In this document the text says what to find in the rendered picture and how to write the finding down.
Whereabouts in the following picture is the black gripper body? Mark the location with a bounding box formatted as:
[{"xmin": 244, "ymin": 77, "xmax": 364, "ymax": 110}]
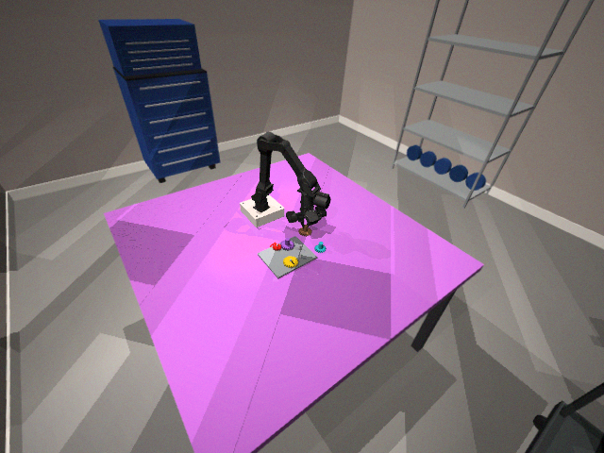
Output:
[{"xmin": 286, "ymin": 200, "xmax": 327, "ymax": 223}]

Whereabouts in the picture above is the yellow gear with black stripe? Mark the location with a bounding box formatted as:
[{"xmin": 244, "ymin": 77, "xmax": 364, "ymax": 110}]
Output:
[{"xmin": 283, "ymin": 256, "xmax": 298, "ymax": 268}]

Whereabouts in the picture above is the orange gear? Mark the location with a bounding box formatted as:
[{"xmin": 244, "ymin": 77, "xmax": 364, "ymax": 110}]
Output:
[{"xmin": 298, "ymin": 225, "xmax": 311, "ymax": 236}]

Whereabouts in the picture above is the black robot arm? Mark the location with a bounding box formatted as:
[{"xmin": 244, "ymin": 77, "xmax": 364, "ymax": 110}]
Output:
[{"xmin": 251, "ymin": 132, "xmax": 331, "ymax": 226}]

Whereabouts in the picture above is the purple gear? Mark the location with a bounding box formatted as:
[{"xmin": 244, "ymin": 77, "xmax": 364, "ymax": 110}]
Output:
[{"xmin": 280, "ymin": 238, "xmax": 294, "ymax": 250}]

